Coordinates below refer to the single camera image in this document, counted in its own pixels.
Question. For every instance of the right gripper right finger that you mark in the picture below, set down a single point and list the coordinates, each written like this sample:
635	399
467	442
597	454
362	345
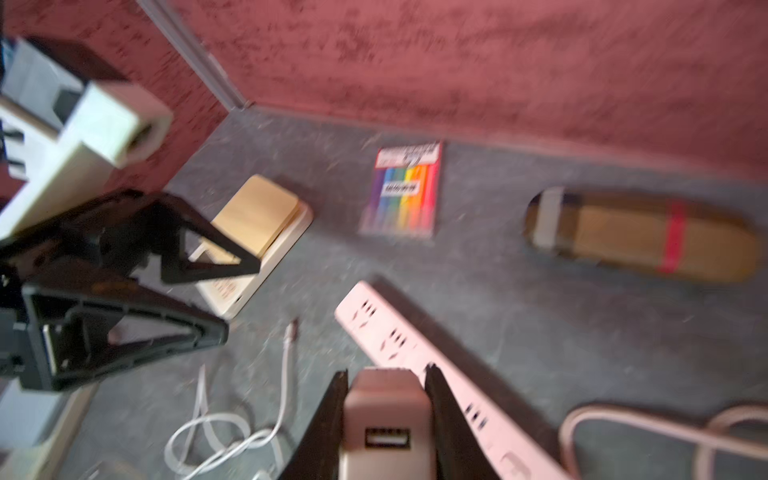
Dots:
459	455

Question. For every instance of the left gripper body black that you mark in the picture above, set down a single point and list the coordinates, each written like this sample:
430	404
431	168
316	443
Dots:
36	280

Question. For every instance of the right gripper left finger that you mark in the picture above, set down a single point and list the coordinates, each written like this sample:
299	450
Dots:
317	455

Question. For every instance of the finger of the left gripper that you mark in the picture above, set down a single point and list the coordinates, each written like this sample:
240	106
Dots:
79	336
121	230

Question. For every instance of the pink USB charger adapter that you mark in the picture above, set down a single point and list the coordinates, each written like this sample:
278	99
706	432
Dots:
387	428

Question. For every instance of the white grey kitchen scale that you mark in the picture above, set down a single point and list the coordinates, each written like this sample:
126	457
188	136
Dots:
38	428

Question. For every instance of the beige wooden-top electronic scale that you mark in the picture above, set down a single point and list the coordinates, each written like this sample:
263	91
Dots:
265	219

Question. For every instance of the pink power strip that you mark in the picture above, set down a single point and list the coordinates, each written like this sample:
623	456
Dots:
391	341

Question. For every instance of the rainbow highlighter pack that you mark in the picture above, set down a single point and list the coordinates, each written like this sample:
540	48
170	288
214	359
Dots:
404	193

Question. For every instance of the brown plaid pencil case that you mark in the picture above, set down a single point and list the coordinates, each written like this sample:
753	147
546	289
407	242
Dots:
659	234

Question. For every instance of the left aluminium corner post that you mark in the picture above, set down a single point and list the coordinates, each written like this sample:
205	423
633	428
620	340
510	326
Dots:
176	31

